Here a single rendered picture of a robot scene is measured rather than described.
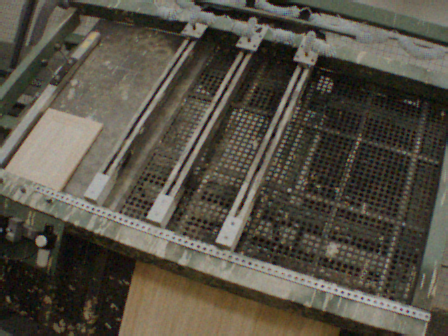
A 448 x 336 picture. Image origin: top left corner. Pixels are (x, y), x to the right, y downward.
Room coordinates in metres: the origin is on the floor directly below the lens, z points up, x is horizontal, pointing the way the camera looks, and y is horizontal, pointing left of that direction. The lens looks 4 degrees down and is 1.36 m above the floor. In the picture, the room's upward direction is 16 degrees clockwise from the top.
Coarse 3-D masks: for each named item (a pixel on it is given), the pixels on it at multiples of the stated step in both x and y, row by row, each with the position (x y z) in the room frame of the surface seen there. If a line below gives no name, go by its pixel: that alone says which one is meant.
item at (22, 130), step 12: (96, 36) 2.99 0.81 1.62; (84, 48) 2.93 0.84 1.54; (72, 72) 2.85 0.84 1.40; (60, 84) 2.77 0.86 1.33; (48, 96) 2.71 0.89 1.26; (36, 108) 2.66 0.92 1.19; (24, 120) 2.61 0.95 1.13; (36, 120) 2.65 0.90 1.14; (24, 132) 2.57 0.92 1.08; (12, 144) 2.52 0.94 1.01; (0, 156) 2.47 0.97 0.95; (0, 168) 2.45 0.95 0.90
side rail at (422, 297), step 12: (444, 156) 2.39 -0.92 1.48; (444, 168) 2.35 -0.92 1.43; (444, 180) 2.31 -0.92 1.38; (444, 192) 2.27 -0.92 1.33; (444, 204) 2.23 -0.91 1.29; (432, 216) 2.20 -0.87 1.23; (444, 216) 2.19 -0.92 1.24; (432, 228) 2.16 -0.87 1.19; (444, 228) 2.15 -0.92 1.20; (432, 240) 2.12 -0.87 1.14; (444, 240) 2.12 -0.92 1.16; (432, 252) 2.09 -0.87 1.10; (420, 264) 2.09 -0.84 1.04; (432, 264) 2.05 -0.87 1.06; (420, 276) 2.02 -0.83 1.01; (432, 276) 2.02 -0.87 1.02; (420, 288) 1.99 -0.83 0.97; (432, 288) 1.99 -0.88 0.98; (420, 300) 1.96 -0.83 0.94; (432, 300) 1.95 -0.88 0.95
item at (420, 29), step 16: (272, 0) 3.26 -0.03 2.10; (288, 0) 3.19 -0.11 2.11; (304, 0) 3.16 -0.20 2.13; (320, 0) 3.14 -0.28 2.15; (336, 0) 3.12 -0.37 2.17; (336, 16) 3.18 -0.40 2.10; (352, 16) 3.09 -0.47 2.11; (368, 16) 3.07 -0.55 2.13; (384, 16) 3.05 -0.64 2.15; (400, 16) 3.02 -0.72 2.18; (400, 32) 3.06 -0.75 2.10; (416, 32) 3.00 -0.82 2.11; (432, 32) 2.97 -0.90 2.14; (224, 128) 3.08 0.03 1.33; (208, 160) 3.01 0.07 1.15; (144, 192) 2.67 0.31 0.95; (144, 208) 2.75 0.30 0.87; (176, 208) 2.83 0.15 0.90
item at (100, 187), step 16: (192, 16) 2.81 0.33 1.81; (192, 32) 2.86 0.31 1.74; (192, 48) 2.85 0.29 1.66; (176, 64) 2.81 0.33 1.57; (160, 80) 2.70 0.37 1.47; (176, 80) 2.76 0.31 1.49; (160, 96) 2.63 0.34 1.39; (144, 112) 2.60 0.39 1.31; (128, 128) 2.51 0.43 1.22; (144, 128) 2.55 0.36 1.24; (128, 144) 2.45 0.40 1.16; (112, 160) 2.40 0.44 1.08; (128, 160) 2.47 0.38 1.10; (96, 176) 2.34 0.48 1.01; (112, 176) 2.36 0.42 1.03; (96, 192) 2.29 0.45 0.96
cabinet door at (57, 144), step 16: (48, 112) 2.67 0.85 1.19; (48, 128) 2.60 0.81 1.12; (64, 128) 2.60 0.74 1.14; (80, 128) 2.59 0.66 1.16; (96, 128) 2.59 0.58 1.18; (32, 144) 2.54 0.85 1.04; (48, 144) 2.54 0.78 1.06; (64, 144) 2.53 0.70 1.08; (80, 144) 2.53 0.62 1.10; (16, 160) 2.48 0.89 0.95; (32, 160) 2.48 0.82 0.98; (48, 160) 2.48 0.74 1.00; (64, 160) 2.47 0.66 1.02; (80, 160) 2.48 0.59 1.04; (32, 176) 2.42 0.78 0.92; (48, 176) 2.42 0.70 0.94; (64, 176) 2.41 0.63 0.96
